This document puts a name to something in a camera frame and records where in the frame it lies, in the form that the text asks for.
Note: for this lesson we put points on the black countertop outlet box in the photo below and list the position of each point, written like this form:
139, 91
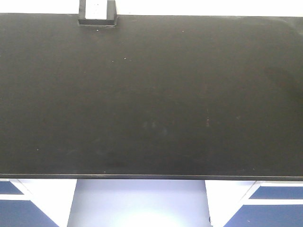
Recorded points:
97, 13

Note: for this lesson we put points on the blue bench cabinet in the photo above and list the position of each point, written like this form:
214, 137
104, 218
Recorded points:
255, 203
36, 202

